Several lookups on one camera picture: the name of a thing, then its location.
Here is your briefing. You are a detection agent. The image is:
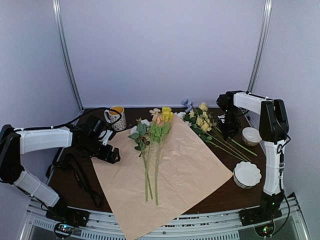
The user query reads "blue flower stem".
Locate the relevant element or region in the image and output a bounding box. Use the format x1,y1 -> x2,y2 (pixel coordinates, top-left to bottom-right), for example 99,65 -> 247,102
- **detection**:
181,98 -> 193,113

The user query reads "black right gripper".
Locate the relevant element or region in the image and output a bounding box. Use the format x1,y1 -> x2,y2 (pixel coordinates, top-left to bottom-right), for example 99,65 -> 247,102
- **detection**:
219,106 -> 242,140

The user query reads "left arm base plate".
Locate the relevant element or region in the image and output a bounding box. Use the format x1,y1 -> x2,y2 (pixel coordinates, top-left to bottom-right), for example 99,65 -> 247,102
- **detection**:
45,206 -> 90,227

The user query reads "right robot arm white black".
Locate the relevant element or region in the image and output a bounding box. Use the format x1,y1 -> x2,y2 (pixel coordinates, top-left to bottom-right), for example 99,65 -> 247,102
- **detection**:
216,90 -> 291,221

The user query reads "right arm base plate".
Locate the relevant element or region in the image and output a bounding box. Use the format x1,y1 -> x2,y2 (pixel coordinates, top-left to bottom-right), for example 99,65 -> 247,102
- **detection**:
238,207 -> 282,226

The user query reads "small white bowl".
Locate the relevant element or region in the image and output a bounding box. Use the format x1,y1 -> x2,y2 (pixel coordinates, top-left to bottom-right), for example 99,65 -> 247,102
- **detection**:
242,127 -> 262,147

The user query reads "left aluminium frame post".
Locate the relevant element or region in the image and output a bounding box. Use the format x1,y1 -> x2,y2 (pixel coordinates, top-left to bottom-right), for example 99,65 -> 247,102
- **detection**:
52,0 -> 84,112

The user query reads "right aluminium frame post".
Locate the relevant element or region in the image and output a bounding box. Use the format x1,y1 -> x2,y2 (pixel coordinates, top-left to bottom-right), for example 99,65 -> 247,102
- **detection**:
245,0 -> 273,93

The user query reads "pale yellow flower stem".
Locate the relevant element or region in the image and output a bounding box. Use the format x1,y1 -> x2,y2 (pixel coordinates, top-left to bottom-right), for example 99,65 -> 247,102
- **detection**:
176,102 -> 258,162

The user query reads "black camera strap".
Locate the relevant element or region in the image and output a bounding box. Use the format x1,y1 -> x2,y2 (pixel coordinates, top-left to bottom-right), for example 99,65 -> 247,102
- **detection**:
51,154 -> 104,208

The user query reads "aluminium frame post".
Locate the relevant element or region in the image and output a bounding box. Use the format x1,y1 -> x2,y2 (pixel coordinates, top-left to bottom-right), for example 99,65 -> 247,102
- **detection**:
245,0 -> 273,93
52,0 -> 84,112

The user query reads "white pink flower stem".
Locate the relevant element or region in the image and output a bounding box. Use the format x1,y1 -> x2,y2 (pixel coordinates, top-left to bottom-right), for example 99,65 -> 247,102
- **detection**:
128,118 -> 153,202

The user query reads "peach flower stem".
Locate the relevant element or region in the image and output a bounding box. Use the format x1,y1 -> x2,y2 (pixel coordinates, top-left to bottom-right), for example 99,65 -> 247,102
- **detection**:
144,108 -> 167,206

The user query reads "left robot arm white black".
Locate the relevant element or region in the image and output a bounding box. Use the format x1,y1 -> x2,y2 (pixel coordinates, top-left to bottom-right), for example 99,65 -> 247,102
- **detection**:
0,111 -> 121,222

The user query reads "patterned mug yellow inside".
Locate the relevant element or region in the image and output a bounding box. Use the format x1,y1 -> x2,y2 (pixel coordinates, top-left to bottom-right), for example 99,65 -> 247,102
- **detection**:
104,106 -> 127,132

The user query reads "wrapping paper sheet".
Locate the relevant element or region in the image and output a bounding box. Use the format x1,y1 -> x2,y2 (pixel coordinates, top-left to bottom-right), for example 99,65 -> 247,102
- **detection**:
91,116 -> 233,240

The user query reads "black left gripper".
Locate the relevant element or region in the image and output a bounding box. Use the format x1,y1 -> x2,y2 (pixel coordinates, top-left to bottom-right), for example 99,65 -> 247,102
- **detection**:
80,135 -> 121,164

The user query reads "scalloped white bowl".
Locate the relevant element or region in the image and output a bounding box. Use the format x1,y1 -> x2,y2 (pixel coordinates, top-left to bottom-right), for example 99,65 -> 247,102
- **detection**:
233,161 -> 262,189

